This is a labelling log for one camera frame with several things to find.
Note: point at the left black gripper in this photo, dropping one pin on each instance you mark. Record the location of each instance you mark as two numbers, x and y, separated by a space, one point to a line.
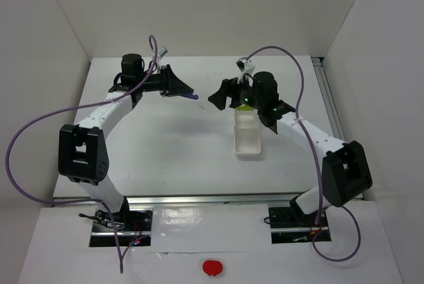
166 81

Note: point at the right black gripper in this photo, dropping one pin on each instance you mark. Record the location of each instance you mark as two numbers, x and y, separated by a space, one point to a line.
236 93

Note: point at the purple lego brick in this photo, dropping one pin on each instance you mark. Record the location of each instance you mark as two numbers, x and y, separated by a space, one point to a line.
191 96

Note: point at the green lego brick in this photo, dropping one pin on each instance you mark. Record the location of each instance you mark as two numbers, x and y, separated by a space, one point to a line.
244 108

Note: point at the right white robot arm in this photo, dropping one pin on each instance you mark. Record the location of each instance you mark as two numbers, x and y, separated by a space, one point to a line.
342 166

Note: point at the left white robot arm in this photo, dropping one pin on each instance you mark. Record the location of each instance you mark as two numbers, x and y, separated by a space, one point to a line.
82 151

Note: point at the white divided sorting tray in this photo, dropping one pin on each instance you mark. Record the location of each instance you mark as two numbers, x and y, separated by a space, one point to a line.
247 134

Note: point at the red round button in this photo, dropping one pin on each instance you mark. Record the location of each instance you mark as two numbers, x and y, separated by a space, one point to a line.
212 267

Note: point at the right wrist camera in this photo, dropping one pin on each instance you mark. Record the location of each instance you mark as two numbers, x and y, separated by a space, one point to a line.
245 66

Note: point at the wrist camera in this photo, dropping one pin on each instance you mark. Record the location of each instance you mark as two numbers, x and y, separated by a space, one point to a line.
162 51
245 66

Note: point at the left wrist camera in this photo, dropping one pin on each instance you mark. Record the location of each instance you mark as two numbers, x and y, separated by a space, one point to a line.
162 51

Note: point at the aluminium rail frame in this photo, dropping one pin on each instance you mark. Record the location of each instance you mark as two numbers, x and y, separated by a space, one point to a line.
178 150

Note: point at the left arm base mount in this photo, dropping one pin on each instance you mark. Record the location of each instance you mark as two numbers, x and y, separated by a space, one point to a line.
137 231

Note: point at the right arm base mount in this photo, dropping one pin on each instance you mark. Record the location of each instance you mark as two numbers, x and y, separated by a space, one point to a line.
285 229

